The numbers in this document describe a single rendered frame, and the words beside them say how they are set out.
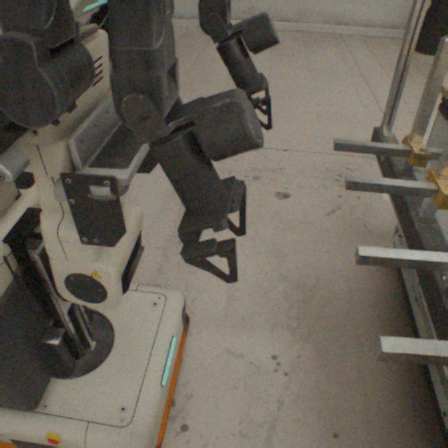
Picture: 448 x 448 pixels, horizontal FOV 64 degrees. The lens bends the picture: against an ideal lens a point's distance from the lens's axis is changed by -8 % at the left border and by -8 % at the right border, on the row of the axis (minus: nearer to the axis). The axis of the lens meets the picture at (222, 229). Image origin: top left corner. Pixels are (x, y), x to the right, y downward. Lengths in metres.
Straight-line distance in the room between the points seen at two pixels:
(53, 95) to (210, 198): 0.21
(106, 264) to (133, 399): 0.53
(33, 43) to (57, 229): 0.46
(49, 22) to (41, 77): 0.05
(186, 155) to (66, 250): 0.45
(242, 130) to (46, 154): 0.42
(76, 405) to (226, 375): 0.59
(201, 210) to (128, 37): 0.21
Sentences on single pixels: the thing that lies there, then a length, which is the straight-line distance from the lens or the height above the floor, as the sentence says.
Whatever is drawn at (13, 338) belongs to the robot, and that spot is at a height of 0.58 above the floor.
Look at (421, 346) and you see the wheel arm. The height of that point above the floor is 0.85.
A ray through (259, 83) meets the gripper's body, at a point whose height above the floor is 1.10.
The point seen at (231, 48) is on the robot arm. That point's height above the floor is 1.17.
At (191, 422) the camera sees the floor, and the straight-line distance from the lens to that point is 1.48.
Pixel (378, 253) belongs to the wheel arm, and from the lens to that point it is 0.85.
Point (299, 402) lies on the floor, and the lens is 1.53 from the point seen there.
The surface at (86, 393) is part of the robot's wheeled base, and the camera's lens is 1.27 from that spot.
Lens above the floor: 1.38
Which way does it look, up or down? 41 degrees down
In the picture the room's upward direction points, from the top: straight up
